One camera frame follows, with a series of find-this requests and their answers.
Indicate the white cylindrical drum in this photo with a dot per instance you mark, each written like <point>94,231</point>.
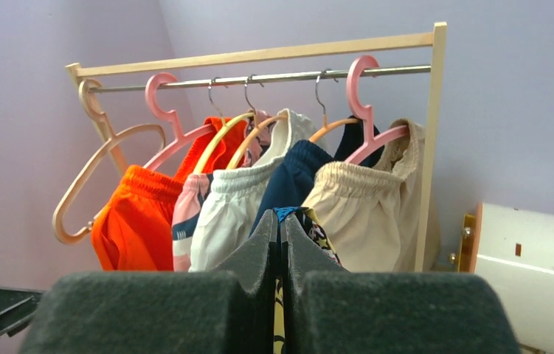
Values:
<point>513,250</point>

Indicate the navy blue shorts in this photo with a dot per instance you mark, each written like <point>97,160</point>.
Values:
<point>292,181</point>

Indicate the metal hanging rail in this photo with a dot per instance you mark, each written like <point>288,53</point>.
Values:
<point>296,76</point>

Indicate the orange wooden hanger navy shorts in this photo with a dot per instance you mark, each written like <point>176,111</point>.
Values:
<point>326,125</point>

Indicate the pink hanger under beige shorts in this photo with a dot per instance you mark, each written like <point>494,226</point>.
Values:
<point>371,141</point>

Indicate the beige shorts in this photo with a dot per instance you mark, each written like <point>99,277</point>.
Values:
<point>370,214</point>

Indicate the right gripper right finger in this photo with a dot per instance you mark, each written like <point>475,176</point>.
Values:
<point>331,310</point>

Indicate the wooden clothes rack frame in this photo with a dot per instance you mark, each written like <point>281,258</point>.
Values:
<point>436,40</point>

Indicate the pink patterned shorts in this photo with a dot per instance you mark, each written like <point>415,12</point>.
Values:
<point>198,186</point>

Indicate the colourful comic print shorts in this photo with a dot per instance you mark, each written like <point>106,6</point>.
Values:
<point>309,222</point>

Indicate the white shorts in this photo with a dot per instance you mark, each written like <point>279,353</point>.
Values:
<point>230,209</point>

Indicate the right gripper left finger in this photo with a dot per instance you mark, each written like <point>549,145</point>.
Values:
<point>229,309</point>

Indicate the pink hanger under orange shorts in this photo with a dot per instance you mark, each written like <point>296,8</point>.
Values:
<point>181,138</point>

